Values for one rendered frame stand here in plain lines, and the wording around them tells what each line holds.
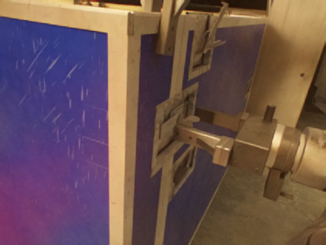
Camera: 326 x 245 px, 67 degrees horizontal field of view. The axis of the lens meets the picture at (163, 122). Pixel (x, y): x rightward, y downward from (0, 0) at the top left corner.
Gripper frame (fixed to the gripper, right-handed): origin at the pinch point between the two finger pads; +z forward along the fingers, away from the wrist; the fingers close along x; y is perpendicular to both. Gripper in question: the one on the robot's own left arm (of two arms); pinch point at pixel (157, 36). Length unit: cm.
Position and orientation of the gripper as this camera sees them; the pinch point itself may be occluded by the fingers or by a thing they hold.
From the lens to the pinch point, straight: 33.3
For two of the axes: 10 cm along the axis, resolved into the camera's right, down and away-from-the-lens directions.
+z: -1.6, 9.5, 2.7
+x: -8.8, -2.7, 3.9
